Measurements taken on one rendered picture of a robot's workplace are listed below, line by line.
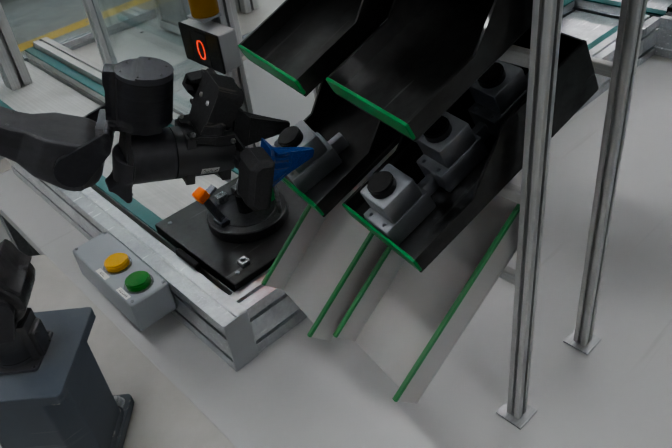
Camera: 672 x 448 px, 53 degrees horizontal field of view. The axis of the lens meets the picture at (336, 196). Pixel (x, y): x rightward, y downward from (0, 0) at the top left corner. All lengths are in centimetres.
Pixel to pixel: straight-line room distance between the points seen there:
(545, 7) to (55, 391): 68
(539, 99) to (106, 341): 83
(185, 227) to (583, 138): 87
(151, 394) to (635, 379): 71
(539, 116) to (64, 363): 62
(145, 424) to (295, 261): 32
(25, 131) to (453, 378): 67
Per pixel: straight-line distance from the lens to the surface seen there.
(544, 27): 64
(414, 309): 86
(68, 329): 96
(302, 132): 81
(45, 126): 74
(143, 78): 68
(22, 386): 92
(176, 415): 107
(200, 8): 122
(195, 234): 118
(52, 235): 150
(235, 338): 104
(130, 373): 115
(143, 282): 112
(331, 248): 95
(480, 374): 105
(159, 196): 140
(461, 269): 84
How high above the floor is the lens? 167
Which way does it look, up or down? 36 degrees down
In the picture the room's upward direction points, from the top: 8 degrees counter-clockwise
